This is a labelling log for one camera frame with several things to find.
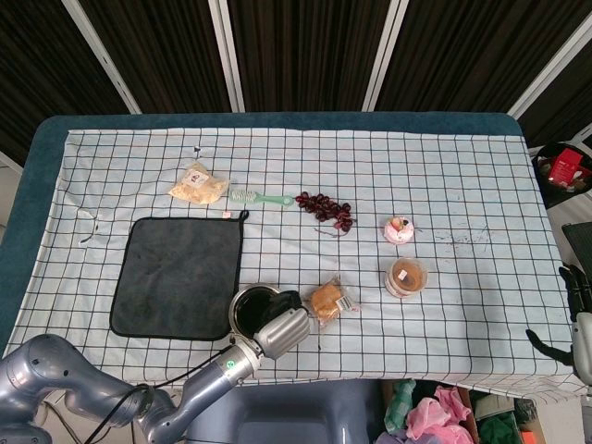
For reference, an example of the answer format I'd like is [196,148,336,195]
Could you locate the clear jar brown contents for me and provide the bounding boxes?
[383,256,429,300]

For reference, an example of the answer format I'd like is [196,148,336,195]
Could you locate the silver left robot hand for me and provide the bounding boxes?
[252,290,312,361]

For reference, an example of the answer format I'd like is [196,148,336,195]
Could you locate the pink strawberry cake toy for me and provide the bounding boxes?
[383,215,416,245]

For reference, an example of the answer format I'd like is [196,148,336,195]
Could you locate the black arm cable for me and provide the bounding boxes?
[85,346,237,444]

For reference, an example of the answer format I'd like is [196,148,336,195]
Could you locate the dark grey microfibre cloth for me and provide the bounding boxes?
[109,210,251,342]

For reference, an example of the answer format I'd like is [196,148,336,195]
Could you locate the dark red grape bunch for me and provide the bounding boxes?
[295,191,357,238]

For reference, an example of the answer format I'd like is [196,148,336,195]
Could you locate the green cloth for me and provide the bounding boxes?
[383,378,417,422]

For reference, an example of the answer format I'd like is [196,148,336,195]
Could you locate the checkered white tablecloth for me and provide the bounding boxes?
[0,127,588,403]

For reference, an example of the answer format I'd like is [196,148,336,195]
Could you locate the pink cloth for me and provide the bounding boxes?
[406,387,475,444]

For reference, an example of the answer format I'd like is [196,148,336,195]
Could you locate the purple cloth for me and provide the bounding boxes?
[374,427,417,444]

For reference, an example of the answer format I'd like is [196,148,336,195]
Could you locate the dark metal bowl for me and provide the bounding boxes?
[229,283,284,338]

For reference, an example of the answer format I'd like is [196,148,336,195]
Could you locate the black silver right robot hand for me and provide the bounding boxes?
[525,264,592,388]

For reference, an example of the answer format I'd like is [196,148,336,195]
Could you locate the grey-blue robot torso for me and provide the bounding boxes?
[184,381,385,444]

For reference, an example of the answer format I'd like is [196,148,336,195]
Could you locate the bag of beige flakes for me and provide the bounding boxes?
[166,160,231,205]

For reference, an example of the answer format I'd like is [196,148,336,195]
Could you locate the black waste bin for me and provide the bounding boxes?
[530,142,592,209]

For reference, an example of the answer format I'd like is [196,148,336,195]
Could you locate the red cardboard box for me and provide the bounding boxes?
[547,148,585,189]

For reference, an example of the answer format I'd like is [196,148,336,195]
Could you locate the white partition post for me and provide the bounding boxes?
[360,0,411,112]
[506,13,592,117]
[206,0,246,113]
[59,0,142,115]

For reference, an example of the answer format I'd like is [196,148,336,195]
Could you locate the green hair brush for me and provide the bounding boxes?
[228,188,295,208]

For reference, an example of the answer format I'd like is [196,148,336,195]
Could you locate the packaged bread bun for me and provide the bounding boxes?
[304,276,360,327]

